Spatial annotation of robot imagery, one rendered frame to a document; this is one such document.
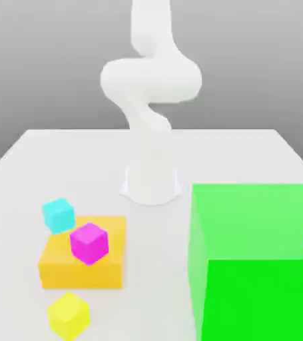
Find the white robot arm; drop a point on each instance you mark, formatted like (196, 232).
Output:
(151, 80)

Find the small cyan cube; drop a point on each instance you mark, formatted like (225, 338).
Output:
(58, 216)

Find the large orange box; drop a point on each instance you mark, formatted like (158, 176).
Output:
(60, 271)

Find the small yellow cube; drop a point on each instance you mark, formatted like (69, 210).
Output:
(68, 317)

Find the large green box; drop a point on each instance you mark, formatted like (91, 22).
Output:
(260, 298)

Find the small magenta cube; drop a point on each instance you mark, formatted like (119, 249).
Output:
(89, 245)

